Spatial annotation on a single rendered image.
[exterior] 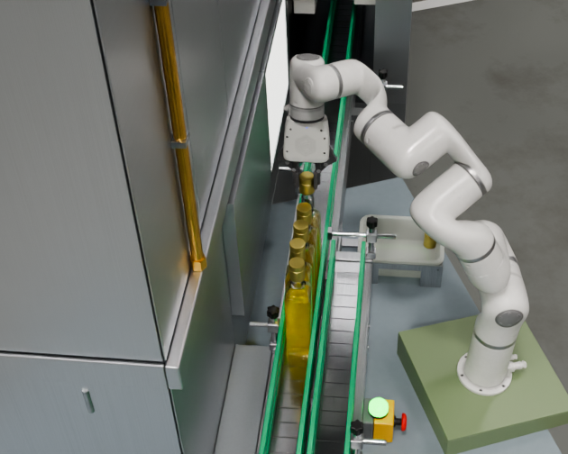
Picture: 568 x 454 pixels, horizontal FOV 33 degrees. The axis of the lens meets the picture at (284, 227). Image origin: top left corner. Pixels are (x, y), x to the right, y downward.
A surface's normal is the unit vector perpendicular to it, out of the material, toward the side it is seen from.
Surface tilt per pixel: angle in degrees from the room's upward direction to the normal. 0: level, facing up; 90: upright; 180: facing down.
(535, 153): 0
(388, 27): 90
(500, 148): 0
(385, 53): 90
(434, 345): 4
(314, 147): 75
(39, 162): 90
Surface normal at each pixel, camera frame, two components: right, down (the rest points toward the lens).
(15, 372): -0.11, 0.69
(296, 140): -0.18, 0.46
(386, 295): -0.04, -0.73
